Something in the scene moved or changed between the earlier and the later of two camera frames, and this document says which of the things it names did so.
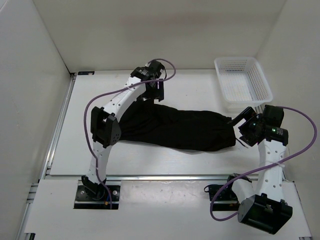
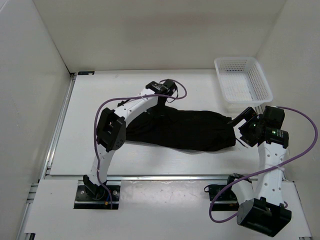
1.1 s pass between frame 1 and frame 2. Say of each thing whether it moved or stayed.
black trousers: stayed
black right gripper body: stayed
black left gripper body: moved
